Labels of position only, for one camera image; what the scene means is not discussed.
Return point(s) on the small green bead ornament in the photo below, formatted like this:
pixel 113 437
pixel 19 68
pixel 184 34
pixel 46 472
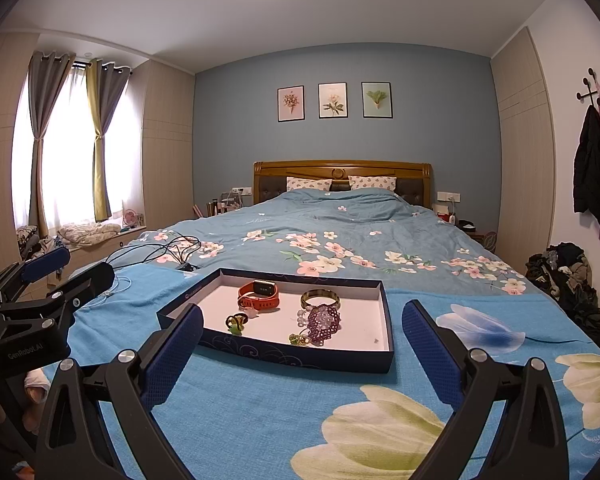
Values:
pixel 295 339

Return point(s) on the framed green leaf picture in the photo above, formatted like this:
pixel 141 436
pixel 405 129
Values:
pixel 377 100

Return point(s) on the crumpled light bedding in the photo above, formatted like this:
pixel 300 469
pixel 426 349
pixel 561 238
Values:
pixel 87 233

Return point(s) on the pile of mixed clothes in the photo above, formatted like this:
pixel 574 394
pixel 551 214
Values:
pixel 30 240

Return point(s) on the olive and grey curtain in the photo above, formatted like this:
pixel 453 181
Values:
pixel 105 95

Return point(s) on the pile of dark clothes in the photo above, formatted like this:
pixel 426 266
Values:
pixel 567 280

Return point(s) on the dark bedside table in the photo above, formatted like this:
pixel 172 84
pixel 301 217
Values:
pixel 475 234

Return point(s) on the black wall coat rack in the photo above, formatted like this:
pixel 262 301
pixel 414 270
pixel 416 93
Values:
pixel 590 89

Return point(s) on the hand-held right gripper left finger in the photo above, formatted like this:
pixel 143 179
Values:
pixel 172 355

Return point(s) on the wooden bed headboard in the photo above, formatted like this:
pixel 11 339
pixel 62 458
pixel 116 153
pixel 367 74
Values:
pixel 342 165

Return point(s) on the white sheer curtain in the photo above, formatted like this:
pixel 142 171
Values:
pixel 67 150

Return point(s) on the dark blue cardboard box lid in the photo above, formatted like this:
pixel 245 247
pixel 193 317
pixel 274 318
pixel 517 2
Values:
pixel 360 320

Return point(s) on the framed white flower picture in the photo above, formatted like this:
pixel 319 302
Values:
pixel 332 100

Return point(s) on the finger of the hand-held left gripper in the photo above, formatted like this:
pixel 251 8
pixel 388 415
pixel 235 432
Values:
pixel 45 262
pixel 87 280

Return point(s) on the small pink fan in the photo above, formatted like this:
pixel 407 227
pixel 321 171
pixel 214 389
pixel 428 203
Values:
pixel 130 218

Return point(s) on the white wall socket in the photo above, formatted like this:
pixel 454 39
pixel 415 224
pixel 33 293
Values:
pixel 242 190
pixel 448 196

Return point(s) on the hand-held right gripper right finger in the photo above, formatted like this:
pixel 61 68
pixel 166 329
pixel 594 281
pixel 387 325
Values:
pixel 430 350

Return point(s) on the orange smartwatch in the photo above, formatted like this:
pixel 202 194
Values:
pixel 262 288

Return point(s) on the person's left hand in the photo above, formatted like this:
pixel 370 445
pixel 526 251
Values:
pixel 35 385

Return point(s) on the beige wardrobe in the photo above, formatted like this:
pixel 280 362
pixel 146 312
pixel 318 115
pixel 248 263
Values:
pixel 167 135
pixel 522 135

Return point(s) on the blue floral duvet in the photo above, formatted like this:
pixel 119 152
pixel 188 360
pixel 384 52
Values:
pixel 330 220

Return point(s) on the white patterned pillow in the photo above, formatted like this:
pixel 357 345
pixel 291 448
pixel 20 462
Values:
pixel 308 183
pixel 372 183

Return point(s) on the olive translucent bangle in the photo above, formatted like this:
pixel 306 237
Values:
pixel 320 291

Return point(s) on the black jacket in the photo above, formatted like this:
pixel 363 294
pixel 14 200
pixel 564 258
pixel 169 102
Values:
pixel 588 160

